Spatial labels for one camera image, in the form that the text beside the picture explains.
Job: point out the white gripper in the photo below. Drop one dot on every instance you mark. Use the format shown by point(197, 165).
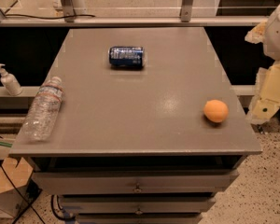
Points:
point(278, 36)

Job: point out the orange fruit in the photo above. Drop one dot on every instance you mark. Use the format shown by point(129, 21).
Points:
point(216, 111)

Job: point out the clear plastic water bottle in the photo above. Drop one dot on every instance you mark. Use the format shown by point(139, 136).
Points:
point(43, 112)

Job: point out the white pump dispenser bottle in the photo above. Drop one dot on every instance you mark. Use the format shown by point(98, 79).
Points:
point(9, 81)

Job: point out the grey drawer cabinet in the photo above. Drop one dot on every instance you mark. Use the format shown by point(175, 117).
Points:
point(147, 119)

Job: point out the blue soda can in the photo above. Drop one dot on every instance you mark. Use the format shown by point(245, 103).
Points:
point(126, 56)

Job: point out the top grey drawer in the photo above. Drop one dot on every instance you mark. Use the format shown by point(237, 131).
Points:
point(87, 183)

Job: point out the grey drawer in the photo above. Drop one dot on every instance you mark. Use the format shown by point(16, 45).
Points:
point(87, 183)
point(137, 204)
point(140, 219)

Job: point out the middle grey drawer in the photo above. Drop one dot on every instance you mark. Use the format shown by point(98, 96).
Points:
point(137, 204)

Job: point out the bottom grey drawer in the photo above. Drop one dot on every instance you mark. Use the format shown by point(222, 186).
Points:
point(140, 219)

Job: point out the cardboard box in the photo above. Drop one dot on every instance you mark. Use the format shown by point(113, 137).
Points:
point(14, 179)

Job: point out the right metal bracket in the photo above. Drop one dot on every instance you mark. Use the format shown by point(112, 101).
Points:
point(186, 10)

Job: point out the metal bracket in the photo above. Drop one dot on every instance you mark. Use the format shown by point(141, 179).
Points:
point(68, 10)
point(186, 10)

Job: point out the left metal bracket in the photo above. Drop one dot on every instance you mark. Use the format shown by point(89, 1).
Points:
point(68, 10)

